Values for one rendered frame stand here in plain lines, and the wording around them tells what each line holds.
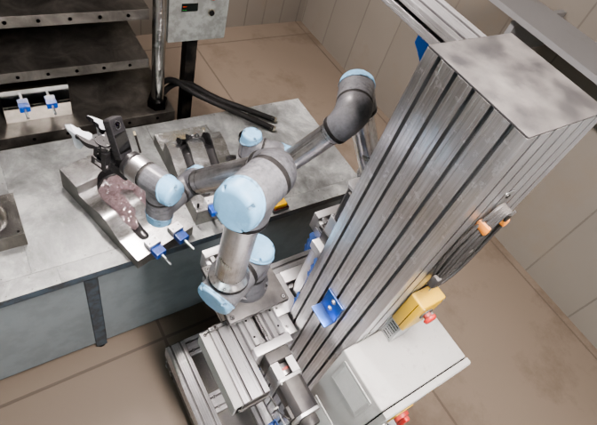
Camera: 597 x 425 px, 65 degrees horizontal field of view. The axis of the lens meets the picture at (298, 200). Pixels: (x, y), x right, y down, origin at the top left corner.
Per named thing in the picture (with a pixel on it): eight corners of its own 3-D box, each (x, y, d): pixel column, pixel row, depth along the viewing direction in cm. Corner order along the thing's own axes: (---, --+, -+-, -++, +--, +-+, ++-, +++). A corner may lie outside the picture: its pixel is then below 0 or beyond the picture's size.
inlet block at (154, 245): (176, 264, 178) (177, 257, 174) (165, 272, 175) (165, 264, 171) (155, 242, 182) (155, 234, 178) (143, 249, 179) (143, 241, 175)
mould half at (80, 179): (192, 234, 192) (194, 218, 183) (138, 268, 176) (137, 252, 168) (118, 160, 206) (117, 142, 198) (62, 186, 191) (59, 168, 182)
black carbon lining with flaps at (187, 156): (234, 192, 202) (238, 178, 195) (200, 202, 194) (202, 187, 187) (202, 138, 218) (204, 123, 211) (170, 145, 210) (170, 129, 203)
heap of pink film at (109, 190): (168, 211, 189) (168, 199, 183) (130, 233, 178) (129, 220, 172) (129, 172, 196) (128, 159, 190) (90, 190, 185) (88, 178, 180)
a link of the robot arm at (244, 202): (254, 291, 144) (297, 172, 103) (224, 325, 134) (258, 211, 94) (224, 268, 146) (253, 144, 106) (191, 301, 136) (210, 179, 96)
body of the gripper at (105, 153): (88, 161, 128) (120, 184, 126) (88, 136, 122) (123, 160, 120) (109, 150, 134) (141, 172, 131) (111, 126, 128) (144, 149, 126)
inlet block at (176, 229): (198, 250, 184) (199, 242, 180) (187, 256, 181) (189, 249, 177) (177, 228, 188) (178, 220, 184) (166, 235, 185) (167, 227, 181)
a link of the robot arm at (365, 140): (360, 212, 179) (330, 92, 141) (362, 184, 189) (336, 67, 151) (392, 210, 175) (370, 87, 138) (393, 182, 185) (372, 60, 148)
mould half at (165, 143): (250, 209, 207) (256, 189, 197) (195, 225, 195) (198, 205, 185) (205, 133, 230) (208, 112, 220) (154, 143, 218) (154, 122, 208)
